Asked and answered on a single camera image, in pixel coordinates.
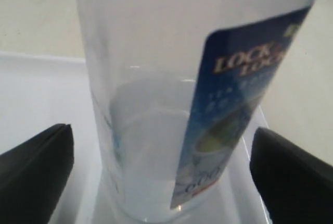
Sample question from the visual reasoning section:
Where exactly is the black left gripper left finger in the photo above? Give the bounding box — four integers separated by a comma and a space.
1, 123, 74, 223

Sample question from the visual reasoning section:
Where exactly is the white rectangular plastic tray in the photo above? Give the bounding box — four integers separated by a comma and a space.
1, 52, 271, 223

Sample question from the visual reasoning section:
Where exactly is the clear plastic tall container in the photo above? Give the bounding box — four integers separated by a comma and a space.
76, 0, 314, 223

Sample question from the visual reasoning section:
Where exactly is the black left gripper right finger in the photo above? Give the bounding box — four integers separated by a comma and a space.
249, 127, 332, 223

